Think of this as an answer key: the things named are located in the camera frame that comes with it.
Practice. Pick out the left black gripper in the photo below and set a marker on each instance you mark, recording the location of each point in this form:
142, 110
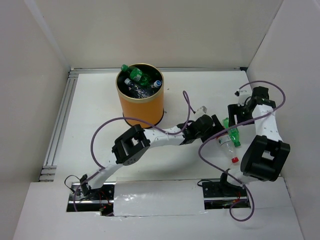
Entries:
217, 125

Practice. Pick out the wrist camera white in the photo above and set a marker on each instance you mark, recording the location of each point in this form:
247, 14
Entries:
243, 97
200, 112

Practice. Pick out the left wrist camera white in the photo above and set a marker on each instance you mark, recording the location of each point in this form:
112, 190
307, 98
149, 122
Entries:
200, 112

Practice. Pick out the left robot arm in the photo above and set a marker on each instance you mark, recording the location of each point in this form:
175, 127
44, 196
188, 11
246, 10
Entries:
129, 147

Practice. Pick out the orange cylindrical bin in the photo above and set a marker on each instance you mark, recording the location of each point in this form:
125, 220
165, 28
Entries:
149, 109

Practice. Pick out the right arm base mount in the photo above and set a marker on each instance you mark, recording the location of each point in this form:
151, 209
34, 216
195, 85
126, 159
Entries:
220, 194

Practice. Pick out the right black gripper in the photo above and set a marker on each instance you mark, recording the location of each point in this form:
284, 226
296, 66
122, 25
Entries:
234, 109

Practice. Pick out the shiny white tape sheet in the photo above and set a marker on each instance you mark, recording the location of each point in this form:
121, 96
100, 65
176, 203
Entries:
157, 198

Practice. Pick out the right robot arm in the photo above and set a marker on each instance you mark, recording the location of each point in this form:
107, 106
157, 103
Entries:
267, 153

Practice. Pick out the small green soda bottle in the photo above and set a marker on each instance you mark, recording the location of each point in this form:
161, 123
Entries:
136, 75

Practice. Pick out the red label red cap bottle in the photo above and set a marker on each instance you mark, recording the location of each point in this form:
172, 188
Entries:
227, 147

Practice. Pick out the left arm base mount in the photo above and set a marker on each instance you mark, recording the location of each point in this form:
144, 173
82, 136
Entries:
98, 200

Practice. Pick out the clear bottle white cap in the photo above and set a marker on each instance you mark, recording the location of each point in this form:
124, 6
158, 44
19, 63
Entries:
136, 90

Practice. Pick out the clear bottle front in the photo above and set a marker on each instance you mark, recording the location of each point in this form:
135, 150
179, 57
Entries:
156, 85

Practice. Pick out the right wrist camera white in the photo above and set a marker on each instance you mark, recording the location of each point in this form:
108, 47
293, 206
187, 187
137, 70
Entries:
243, 97

